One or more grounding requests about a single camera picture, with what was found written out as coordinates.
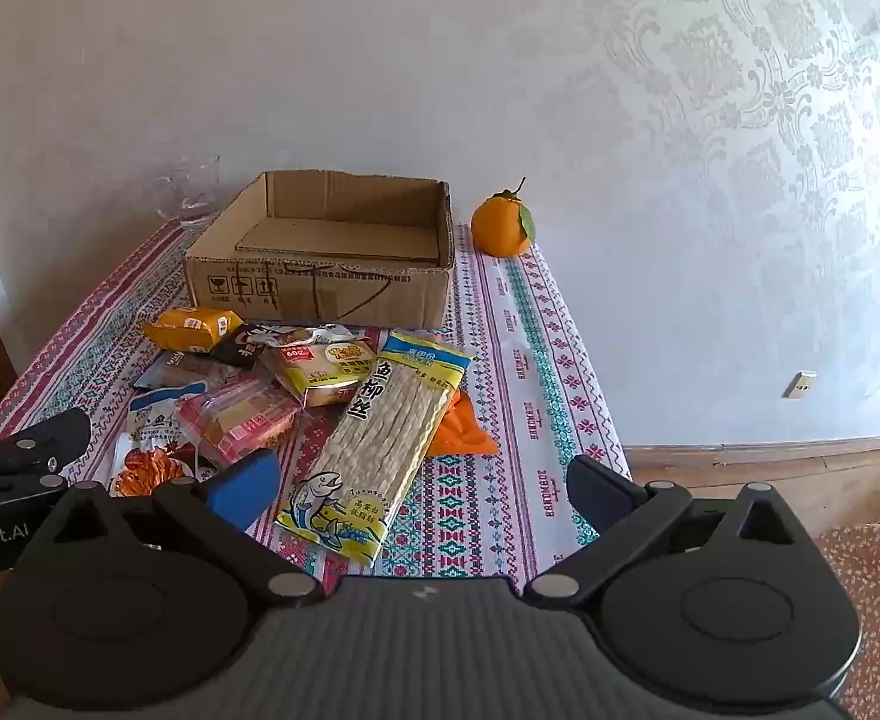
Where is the brown cardboard box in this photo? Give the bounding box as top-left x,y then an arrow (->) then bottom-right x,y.
183,169 -> 456,329

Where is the white and blue snack packet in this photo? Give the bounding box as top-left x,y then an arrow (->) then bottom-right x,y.
108,382 -> 208,500

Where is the white egg snack packet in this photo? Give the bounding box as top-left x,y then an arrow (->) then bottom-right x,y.
256,322 -> 366,350

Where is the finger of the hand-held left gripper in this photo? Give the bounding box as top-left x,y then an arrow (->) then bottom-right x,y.
0,409 -> 93,497

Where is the clear glass cup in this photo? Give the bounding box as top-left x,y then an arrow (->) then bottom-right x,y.
156,154 -> 222,232

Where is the patterned tablecloth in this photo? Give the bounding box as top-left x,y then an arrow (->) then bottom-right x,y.
0,221 -> 632,593

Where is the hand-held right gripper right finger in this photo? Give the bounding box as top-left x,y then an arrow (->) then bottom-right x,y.
522,454 -> 832,608

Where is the clear brown pastry packet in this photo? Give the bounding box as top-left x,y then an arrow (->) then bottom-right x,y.
132,351 -> 242,391

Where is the yellow-orange snack packet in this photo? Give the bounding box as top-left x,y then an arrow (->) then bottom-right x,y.
143,306 -> 246,353

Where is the yellow bread chip packet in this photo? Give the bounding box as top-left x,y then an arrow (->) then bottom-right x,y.
263,337 -> 381,410

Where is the brown floral cloth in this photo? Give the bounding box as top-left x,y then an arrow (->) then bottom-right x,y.
815,506 -> 880,720

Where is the black snack packet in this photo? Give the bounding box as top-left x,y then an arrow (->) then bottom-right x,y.
211,322 -> 283,370

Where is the orange with leaf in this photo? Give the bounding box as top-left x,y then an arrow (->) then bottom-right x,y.
471,177 -> 537,257

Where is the pink snack packet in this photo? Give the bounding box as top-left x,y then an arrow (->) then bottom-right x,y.
176,375 -> 304,470

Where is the long fish strip packet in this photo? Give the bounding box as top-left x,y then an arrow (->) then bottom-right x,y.
273,330 -> 474,569

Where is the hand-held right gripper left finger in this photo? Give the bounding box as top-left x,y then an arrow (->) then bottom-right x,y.
16,450 -> 328,605

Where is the orange snack packet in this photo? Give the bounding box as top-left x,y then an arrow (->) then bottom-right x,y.
425,388 -> 499,458

